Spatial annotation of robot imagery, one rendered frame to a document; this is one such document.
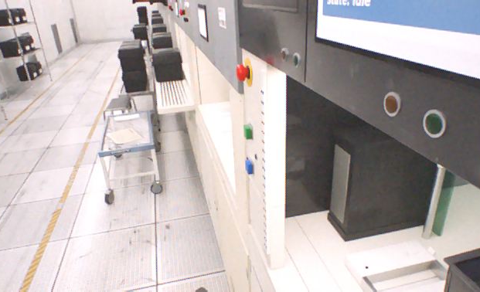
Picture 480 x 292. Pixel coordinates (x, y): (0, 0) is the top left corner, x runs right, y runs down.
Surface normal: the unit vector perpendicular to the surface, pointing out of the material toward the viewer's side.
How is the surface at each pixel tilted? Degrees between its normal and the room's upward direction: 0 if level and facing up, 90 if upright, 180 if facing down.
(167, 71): 92
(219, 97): 90
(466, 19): 90
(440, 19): 90
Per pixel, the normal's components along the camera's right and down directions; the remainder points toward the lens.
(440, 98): -0.97, 0.14
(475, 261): 0.22, 0.40
